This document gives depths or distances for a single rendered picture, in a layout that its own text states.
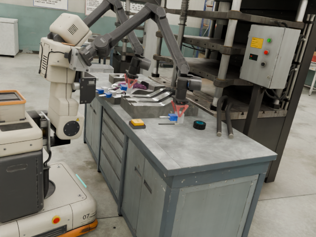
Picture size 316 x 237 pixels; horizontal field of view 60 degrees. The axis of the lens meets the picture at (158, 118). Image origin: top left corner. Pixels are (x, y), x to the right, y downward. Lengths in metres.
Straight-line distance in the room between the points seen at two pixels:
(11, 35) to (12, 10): 1.03
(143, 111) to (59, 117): 0.51
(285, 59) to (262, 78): 0.18
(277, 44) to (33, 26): 7.74
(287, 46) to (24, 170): 1.76
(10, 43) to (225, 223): 7.33
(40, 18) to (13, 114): 7.42
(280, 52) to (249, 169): 0.83
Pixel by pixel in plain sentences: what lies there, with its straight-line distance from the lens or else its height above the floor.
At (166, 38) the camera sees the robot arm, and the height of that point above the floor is 1.33.
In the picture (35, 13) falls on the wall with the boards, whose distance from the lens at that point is 8.98.
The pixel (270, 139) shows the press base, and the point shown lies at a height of 0.50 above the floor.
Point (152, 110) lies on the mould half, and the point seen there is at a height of 0.86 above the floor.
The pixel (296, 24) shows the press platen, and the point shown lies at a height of 1.52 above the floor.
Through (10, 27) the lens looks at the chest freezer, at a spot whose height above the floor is 0.75.
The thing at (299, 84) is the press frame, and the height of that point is 1.03.
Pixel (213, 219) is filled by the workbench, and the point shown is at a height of 0.41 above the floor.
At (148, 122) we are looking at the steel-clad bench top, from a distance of 1.75.
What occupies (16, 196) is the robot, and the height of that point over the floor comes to 0.45.
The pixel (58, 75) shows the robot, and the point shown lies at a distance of 1.69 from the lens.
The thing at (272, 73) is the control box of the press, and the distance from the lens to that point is 2.03.
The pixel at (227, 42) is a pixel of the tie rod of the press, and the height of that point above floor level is 1.33.
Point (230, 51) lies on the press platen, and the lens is 2.17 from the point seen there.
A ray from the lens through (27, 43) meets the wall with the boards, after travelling 9.08.
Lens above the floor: 1.42
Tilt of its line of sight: 20 degrees down
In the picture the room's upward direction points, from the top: 8 degrees clockwise
